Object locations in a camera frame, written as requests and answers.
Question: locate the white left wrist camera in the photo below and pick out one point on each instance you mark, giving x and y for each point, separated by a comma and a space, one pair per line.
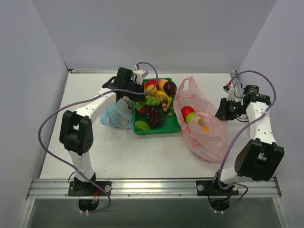
139, 75

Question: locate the blue tied plastic bag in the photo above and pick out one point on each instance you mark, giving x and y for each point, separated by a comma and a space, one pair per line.
118, 115

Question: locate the pink plastic bag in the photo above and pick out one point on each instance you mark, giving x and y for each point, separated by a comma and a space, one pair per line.
205, 135

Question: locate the purple fake grapes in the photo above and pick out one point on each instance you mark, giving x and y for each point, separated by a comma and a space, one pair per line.
154, 116

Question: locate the yellow fake mango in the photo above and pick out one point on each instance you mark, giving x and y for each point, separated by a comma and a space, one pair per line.
205, 129

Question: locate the brown fake longan bunch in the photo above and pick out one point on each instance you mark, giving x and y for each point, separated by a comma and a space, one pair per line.
164, 105

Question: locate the red fake fruit back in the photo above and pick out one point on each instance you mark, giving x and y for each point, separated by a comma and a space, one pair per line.
151, 82

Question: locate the green fake starfruit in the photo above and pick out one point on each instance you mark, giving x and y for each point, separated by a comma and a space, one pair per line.
142, 126

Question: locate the dark purple fake plum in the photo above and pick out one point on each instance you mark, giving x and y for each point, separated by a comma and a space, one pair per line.
170, 88

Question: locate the yellow fake banana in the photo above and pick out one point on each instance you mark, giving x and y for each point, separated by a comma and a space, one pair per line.
159, 92

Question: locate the peach fake fruit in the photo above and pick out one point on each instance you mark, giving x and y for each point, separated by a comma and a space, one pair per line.
161, 83

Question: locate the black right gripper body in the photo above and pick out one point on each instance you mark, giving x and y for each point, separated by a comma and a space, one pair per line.
224, 110

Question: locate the green fake grapes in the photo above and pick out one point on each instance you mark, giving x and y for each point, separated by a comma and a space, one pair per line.
150, 101

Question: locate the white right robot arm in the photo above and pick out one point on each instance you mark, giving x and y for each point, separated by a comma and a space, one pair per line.
260, 157

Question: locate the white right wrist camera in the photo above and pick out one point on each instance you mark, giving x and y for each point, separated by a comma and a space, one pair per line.
231, 92

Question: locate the yellow orange fake fruit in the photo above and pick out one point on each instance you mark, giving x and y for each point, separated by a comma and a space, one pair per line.
151, 90

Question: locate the green fake apple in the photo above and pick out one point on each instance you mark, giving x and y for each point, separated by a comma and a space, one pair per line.
190, 116

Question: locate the small red fake apple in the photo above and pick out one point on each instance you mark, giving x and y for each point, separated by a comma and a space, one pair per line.
141, 111

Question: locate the green plastic basket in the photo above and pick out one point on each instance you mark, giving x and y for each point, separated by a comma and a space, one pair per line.
171, 123

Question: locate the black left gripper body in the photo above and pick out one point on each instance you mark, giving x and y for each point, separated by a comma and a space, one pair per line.
132, 92

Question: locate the aluminium front rail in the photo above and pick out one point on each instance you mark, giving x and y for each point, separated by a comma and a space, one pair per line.
142, 189

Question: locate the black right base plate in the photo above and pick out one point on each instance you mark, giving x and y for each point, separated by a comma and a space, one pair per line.
208, 188

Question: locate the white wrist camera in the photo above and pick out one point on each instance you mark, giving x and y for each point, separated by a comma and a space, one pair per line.
231, 92
139, 75

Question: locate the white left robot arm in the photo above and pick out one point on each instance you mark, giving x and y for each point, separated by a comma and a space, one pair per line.
76, 133

